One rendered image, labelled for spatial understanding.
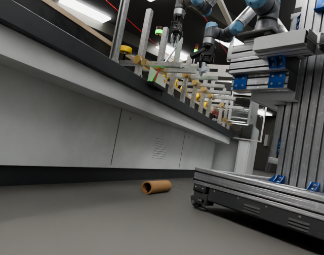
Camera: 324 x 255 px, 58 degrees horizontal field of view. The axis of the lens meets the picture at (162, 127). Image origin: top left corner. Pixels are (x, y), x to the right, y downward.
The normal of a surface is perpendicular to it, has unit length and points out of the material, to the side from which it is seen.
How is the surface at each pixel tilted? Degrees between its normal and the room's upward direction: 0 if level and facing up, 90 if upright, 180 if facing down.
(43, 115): 90
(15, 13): 90
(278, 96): 90
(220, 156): 90
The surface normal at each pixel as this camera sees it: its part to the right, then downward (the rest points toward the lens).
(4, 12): 0.89, 0.13
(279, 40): -0.75, -0.18
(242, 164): -0.43, -0.14
